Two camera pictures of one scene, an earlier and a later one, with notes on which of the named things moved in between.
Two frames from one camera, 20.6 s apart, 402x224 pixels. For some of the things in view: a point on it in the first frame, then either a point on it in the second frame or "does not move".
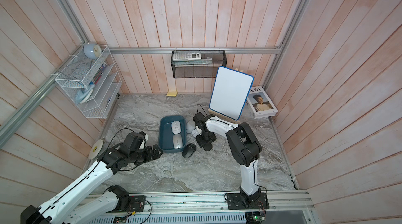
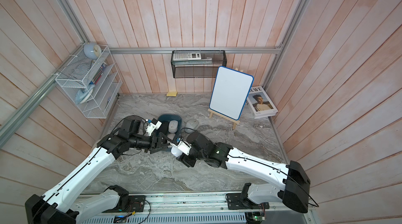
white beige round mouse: (190, 126) does not move
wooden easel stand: (222, 116) does not move
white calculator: (183, 56) does not move
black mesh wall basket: (197, 63) does not move
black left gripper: (149, 156) → (159, 145)
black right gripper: (200, 142) → (186, 159)
